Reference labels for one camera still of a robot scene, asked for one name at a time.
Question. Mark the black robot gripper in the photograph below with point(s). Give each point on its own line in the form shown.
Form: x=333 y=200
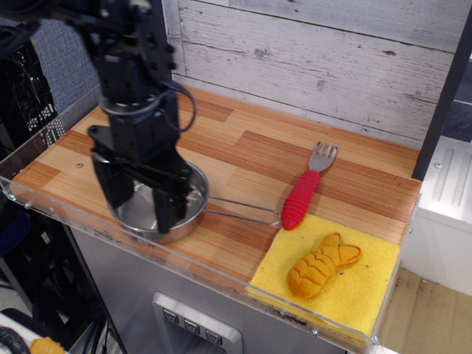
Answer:
x=139 y=144

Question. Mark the small stainless steel pot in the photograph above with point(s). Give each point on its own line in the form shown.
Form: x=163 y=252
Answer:
x=137 y=214

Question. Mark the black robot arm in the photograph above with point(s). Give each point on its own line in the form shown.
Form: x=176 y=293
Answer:
x=127 y=44

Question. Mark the stainless steel cabinet with dispenser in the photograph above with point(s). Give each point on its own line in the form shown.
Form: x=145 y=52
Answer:
x=159 y=301

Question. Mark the clear acrylic table guard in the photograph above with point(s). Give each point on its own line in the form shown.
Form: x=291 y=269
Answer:
x=251 y=154

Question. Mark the orange plush shrimp toy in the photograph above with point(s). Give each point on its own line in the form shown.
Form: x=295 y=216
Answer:
x=311 y=272

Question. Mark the yellow cloth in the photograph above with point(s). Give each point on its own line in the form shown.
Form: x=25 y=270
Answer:
x=350 y=303

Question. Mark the white appliance at right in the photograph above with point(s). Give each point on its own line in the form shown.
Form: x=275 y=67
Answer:
x=437 y=246

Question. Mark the black equipment rack with cables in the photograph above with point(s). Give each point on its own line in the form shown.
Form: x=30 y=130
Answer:
x=47 y=84

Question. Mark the red handled metal fork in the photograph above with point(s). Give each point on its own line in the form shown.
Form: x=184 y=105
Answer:
x=297 y=203

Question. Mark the dark right support post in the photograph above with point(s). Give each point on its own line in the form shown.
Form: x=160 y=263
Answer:
x=448 y=93

